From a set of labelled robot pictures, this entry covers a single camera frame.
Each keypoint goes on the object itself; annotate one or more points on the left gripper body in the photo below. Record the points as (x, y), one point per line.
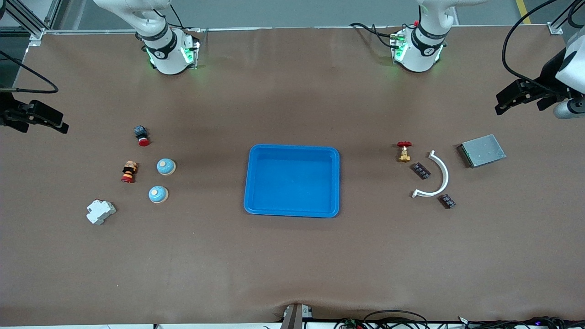
(550, 75)

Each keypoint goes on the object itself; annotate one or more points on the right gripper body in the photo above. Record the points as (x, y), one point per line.
(9, 112)

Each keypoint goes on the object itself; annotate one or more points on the blue bell with cream button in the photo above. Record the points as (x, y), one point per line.
(158, 194)
(166, 167)

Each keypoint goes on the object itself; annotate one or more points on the black terminal block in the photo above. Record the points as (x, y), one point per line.
(421, 171)

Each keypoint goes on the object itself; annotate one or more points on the dark brown electrolytic capacitor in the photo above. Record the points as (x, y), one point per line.
(447, 201)

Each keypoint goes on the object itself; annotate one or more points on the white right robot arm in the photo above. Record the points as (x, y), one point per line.
(167, 55)

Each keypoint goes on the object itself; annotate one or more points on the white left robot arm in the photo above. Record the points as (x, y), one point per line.
(418, 50)

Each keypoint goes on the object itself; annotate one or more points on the blue plastic tray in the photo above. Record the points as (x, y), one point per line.
(292, 183)

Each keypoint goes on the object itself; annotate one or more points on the grey metal module box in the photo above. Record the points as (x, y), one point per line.
(483, 151)

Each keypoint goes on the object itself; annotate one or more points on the red button with orange body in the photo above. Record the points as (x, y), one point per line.
(129, 172)

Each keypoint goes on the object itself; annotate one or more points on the red button with black body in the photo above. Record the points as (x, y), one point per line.
(142, 135)

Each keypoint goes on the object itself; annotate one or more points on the white circuit breaker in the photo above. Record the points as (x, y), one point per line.
(100, 212)

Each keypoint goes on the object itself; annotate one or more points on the white curved plastic clip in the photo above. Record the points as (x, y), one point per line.
(444, 176)

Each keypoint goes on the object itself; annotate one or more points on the brown table mat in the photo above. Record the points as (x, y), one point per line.
(292, 265)

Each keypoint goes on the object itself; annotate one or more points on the aluminium frame post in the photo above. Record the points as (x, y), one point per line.
(555, 28)
(36, 33)

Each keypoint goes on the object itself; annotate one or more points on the metal table clamp bracket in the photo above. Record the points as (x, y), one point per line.
(295, 317)

